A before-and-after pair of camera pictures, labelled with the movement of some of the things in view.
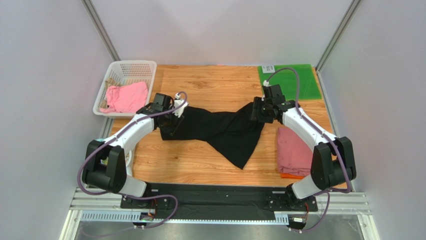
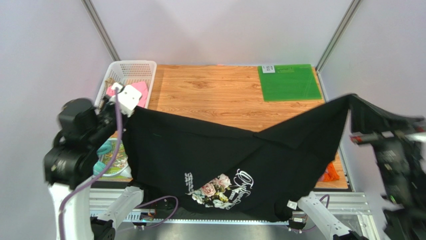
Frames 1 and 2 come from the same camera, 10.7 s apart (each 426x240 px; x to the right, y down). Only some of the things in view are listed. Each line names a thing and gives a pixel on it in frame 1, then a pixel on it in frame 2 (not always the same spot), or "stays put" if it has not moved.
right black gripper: x=258 y=111 to x=362 y=117
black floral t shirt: x=236 y=135 to x=216 y=173
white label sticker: x=268 y=69 stays put
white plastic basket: x=128 y=87 stays put
